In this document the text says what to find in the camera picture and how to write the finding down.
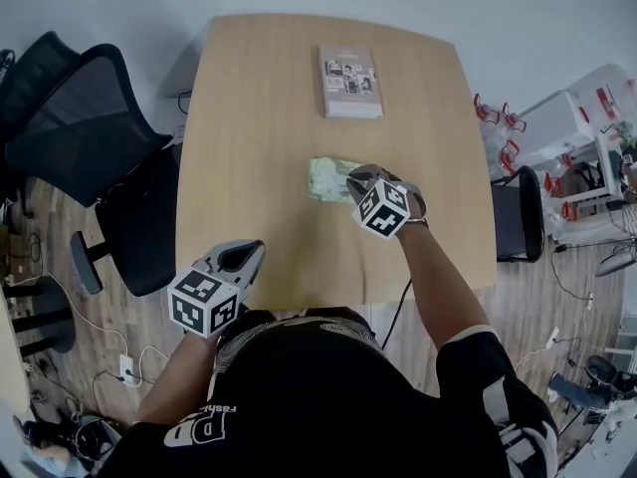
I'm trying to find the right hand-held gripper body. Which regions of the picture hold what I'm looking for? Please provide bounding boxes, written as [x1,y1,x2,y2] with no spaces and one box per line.
[351,168,429,241]

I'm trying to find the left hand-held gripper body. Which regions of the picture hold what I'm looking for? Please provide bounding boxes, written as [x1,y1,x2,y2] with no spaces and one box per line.
[167,255,250,339]

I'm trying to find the person's left forearm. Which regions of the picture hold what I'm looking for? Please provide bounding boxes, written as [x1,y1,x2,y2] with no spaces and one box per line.
[133,334,220,425]

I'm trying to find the person's right forearm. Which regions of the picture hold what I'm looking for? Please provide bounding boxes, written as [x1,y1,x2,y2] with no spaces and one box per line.
[395,219,492,353]

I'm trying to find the person's patterned shorts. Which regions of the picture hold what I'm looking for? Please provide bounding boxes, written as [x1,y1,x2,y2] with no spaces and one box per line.
[216,316,384,367]

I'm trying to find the pink picture cover book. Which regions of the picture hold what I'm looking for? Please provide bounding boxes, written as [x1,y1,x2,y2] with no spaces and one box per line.
[318,44,385,120]

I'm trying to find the black folding chair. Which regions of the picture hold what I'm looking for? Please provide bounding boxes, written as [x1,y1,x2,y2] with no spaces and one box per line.
[490,165,546,264]

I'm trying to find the person's black t-shirt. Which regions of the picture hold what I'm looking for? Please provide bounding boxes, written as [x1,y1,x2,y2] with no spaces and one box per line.
[99,311,558,478]

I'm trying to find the black mesh office chair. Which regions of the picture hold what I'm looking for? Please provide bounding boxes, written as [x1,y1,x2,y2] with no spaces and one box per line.
[0,30,183,298]

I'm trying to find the round white table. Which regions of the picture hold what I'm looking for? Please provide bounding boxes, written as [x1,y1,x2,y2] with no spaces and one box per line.
[0,291,31,415]

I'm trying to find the white desk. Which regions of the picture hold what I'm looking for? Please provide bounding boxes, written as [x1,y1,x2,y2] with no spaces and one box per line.
[561,131,637,208]

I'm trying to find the large red label water bottle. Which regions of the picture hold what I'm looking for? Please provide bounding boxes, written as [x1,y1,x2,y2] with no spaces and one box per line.
[566,62,637,133]

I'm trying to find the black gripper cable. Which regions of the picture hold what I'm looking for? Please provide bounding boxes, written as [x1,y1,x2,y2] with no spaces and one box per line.
[380,276,414,353]

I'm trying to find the cluster of red-handled water jugs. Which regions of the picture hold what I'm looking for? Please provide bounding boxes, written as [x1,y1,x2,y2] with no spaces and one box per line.
[471,92,581,223]

